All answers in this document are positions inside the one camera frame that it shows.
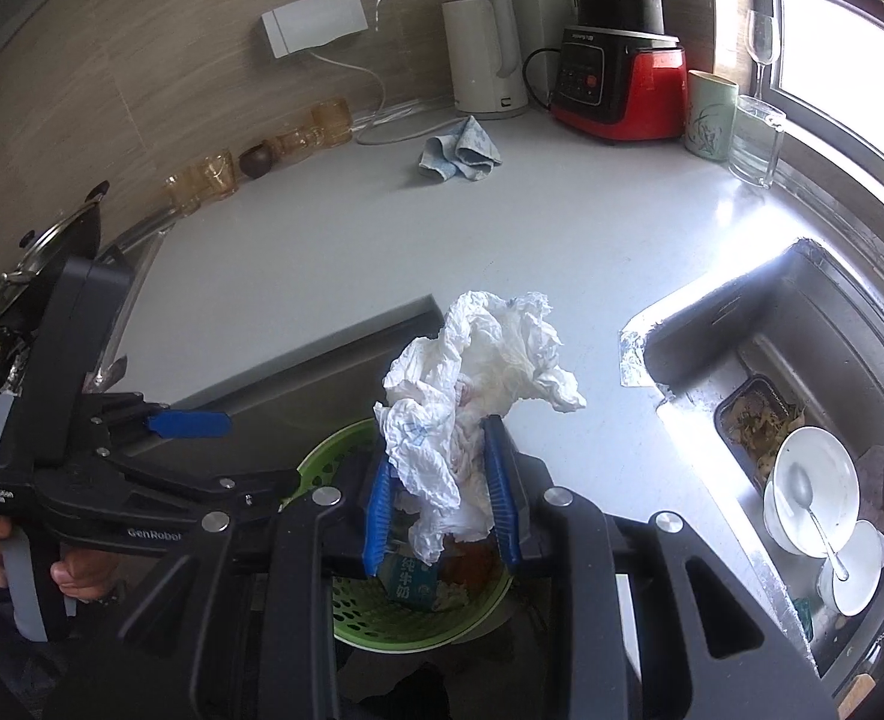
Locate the amber ribbed glass mug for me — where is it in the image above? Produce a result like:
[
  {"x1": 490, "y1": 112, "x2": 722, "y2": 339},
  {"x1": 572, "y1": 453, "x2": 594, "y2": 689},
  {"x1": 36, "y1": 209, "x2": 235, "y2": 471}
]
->
[{"x1": 311, "y1": 97, "x2": 354, "y2": 147}]

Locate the white electric kettle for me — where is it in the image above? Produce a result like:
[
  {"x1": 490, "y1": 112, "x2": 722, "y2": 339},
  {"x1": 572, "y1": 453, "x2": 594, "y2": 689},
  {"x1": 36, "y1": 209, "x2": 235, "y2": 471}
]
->
[{"x1": 442, "y1": 0, "x2": 531, "y2": 119}]

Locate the window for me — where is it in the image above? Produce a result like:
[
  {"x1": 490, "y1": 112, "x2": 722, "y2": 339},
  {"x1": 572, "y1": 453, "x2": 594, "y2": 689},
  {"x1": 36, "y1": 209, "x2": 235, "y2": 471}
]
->
[{"x1": 772, "y1": 0, "x2": 884, "y2": 188}]

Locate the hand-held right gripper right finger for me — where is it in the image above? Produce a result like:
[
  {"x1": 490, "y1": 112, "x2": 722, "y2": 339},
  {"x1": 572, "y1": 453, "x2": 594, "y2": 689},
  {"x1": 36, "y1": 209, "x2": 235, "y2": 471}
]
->
[{"x1": 483, "y1": 414, "x2": 842, "y2": 720}]

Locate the small white bowl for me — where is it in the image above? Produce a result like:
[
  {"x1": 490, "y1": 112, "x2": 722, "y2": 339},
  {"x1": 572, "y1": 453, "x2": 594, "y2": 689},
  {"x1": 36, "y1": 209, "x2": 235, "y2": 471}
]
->
[{"x1": 817, "y1": 519, "x2": 884, "y2": 616}]

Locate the white power cable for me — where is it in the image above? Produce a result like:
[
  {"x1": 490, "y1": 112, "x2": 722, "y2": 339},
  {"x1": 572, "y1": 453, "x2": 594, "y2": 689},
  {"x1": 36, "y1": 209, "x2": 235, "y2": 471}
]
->
[{"x1": 307, "y1": 0, "x2": 458, "y2": 146}]

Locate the green patterned cup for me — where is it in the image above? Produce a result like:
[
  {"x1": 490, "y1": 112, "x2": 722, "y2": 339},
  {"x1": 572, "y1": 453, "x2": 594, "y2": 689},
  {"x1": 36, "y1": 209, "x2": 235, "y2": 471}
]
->
[{"x1": 685, "y1": 70, "x2": 739, "y2": 161}]

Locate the dark brown ceramic cup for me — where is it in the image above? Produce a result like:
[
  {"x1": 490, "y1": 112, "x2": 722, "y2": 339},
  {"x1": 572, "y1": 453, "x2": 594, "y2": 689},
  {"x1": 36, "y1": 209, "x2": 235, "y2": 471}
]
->
[{"x1": 238, "y1": 141, "x2": 276, "y2": 179}]

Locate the black blender cord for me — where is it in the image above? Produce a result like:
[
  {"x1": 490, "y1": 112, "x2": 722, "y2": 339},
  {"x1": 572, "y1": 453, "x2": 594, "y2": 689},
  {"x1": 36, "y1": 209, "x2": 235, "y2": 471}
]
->
[{"x1": 523, "y1": 47, "x2": 563, "y2": 110}]

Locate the green plastic basket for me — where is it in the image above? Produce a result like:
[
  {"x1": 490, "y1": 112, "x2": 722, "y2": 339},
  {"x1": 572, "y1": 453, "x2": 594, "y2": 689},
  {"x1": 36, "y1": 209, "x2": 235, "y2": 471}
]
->
[{"x1": 280, "y1": 418, "x2": 518, "y2": 650}]

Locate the orange foam fruit net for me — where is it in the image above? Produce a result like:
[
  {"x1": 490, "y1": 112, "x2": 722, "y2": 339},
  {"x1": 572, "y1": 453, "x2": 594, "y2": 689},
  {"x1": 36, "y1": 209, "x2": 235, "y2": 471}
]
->
[{"x1": 453, "y1": 540, "x2": 503, "y2": 586}]

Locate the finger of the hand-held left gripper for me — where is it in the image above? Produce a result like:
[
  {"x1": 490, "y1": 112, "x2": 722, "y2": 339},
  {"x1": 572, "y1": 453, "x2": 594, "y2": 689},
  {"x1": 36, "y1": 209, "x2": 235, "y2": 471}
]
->
[
  {"x1": 95, "y1": 446, "x2": 300, "y2": 533},
  {"x1": 82, "y1": 390, "x2": 234, "y2": 462}
]

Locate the large white bowl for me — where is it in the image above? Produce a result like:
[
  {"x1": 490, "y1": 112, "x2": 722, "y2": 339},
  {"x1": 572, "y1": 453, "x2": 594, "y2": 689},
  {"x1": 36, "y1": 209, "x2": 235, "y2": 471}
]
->
[{"x1": 763, "y1": 426, "x2": 861, "y2": 556}]

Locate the wine glass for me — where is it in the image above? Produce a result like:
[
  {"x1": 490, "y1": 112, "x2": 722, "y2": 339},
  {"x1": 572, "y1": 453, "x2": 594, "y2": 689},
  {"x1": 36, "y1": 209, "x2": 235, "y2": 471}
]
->
[{"x1": 745, "y1": 10, "x2": 782, "y2": 102}]

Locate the amber glass cup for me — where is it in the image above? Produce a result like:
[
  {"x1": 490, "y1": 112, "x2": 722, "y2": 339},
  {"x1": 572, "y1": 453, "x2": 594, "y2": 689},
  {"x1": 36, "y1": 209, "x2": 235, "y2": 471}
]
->
[
  {"x1": 166, "y1": 172, "x2": 204, "y2": 217},
  {"x1": 200, "y1": 152, "x2": 238, "y2": 201}
]

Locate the black tray with food scraps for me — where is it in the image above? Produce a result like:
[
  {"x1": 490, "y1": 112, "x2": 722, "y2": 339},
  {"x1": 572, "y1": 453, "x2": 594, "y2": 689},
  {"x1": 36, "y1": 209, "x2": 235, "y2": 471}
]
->
[{"x1": 715, "y1": 379, "x2": 810, "y2": 492}]

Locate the translucent plastic bag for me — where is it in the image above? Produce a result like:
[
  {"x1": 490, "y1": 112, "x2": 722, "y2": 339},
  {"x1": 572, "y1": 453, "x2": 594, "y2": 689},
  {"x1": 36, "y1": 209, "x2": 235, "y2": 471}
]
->
[{"x1": 373, "y1": 289, "x2": 588, "y2": 567}]

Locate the blue dish cloth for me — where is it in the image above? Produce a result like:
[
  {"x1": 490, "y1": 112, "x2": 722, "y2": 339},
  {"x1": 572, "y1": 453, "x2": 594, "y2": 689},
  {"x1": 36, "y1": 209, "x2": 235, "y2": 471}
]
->
[{"x1": 419, "y1": 115, "x2": 503, "y2": 183}]

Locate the blue and white milk carton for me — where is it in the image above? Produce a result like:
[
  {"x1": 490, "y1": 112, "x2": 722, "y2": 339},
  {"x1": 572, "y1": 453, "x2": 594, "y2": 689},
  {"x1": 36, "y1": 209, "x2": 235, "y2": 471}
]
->
[{"x1": 377, "y1": 551, "x2": 443, "y2": 612}]

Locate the red and black blender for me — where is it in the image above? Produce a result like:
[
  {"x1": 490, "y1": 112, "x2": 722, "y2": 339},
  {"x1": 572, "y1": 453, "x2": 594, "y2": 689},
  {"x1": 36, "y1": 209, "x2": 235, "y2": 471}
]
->
[{"x1": 549, "y1": 0, "x2": 689, "y2": 142}]

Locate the metal spoon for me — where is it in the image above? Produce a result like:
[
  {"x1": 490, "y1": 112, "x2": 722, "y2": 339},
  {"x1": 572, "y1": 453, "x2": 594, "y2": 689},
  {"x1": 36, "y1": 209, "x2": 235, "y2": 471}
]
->
[{"x1": 787, "y1": 463, "x2": 850, "y2": 582}]

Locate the stainless steel sink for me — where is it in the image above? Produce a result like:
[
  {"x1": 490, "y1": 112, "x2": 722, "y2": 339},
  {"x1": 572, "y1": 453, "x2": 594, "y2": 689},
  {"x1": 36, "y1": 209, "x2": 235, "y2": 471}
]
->
[{"x1": 622, "y1": 240, "x2": 884, "y2": 680}]

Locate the white wall socket box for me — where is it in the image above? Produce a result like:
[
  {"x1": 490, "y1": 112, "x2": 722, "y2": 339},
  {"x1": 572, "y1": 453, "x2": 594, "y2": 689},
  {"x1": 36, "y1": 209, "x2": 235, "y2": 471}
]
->
[{"x1": 262, "y1": 0, "x2": 370, "y2": 59}]

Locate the person's left hand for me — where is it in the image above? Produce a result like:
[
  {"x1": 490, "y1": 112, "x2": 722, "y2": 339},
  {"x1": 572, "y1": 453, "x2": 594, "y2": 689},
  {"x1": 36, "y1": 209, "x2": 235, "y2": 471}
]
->
[{"x1": 0, "y1": 517, "x2": 119, "y2": 607}]

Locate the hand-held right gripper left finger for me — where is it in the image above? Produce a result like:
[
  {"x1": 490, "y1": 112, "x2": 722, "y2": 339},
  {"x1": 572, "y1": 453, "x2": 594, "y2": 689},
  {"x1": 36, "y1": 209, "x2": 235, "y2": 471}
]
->
[{"x1": 112, "y1": 457, "x2": 399, "y2": 720}]

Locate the clear drinking glass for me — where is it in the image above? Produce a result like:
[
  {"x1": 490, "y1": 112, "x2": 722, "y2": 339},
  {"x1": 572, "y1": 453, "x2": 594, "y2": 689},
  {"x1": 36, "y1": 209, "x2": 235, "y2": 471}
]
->
[{"x1": 728, "y1": 95, "x2": 788, "y2": 190}]

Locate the black cooking pot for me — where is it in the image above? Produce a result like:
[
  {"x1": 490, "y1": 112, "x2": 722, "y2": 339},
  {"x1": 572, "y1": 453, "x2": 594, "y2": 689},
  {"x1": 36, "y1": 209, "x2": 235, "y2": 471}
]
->
[{"x1": 0, "y1": 180, "x2": 109, "y2": 361}]

